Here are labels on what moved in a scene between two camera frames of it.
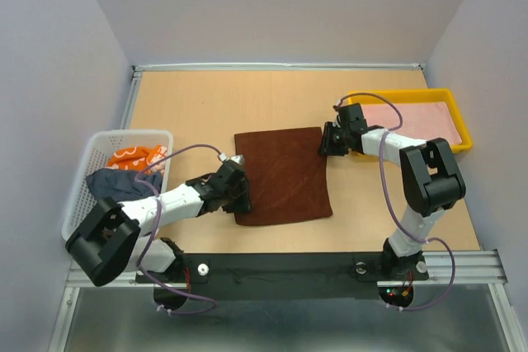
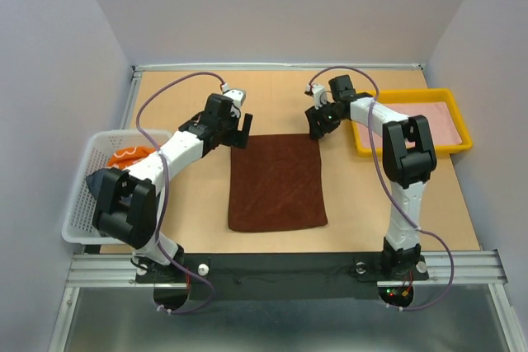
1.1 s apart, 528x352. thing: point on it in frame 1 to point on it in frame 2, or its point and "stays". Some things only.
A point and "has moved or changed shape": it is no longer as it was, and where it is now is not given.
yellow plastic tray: x=418 y=96 stays
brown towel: x=287 y=176 has moved or changed shape
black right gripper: x=327 y=146 to x=317 y=130
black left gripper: x=243 y=204 to x=238 y=138
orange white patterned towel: x=139 y=157 stays
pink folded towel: x=424 y=120 stays
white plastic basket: x=101 y=146 stays
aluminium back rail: x=245 y=65 stays
